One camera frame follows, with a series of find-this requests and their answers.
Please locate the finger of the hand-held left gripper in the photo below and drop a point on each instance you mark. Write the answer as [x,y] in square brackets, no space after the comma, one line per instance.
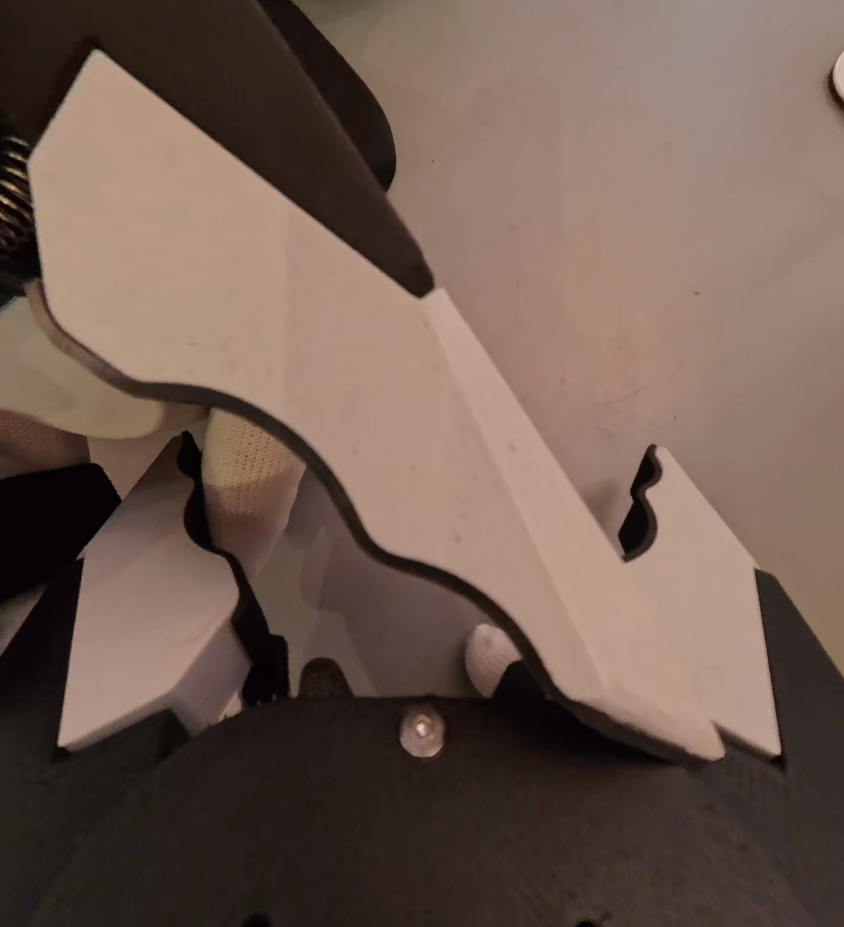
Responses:
[284,304]

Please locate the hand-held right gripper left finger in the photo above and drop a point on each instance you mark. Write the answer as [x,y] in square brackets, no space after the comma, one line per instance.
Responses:
[139,601]

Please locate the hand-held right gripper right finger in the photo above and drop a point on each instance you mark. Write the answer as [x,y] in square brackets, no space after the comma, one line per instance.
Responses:
[711,608]

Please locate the person's left hand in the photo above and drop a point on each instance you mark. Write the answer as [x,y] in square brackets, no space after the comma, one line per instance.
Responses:
[248,478]

